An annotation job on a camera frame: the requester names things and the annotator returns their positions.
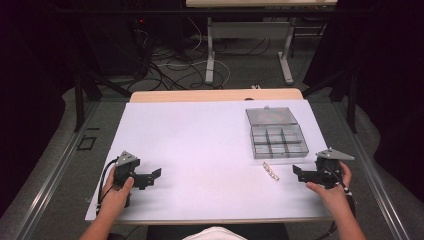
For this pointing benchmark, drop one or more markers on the person's left hand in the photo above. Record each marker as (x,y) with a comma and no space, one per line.
(115,196)

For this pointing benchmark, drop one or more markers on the black metal stand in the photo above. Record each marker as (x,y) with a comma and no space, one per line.
(83,96)
(350,96)

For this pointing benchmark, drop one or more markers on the dark computer tower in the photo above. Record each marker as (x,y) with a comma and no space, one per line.
(113,43)

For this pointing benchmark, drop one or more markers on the clear plastic compartment box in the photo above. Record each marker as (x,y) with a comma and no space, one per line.
(276,133)

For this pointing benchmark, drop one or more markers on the aluminium floor rail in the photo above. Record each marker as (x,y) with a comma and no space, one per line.
(373,180)
(50,176)

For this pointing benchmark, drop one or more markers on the person's right hand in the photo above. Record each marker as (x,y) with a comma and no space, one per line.
(333,196)

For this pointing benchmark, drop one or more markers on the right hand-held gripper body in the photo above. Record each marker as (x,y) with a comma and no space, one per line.
(330,166)

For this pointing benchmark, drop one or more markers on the white desk with metal legs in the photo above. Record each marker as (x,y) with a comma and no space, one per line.
(250,30)

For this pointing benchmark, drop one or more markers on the person's white clothing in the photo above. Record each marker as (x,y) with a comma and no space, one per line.
(215,234)

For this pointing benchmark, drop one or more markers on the white table mat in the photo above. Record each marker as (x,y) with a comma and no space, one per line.
(206,150)

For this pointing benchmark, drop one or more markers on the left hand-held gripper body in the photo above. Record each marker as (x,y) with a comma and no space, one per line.
(124,168)

